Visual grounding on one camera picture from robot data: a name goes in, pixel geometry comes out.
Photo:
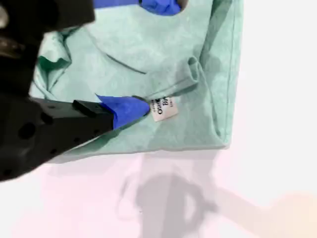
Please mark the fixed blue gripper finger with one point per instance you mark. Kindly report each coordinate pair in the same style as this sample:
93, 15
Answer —
74, 124

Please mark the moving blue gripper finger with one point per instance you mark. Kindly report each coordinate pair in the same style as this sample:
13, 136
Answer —
161, 6

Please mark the pale green t-shirt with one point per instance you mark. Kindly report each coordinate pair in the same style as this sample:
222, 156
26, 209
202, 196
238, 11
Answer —
173, 49

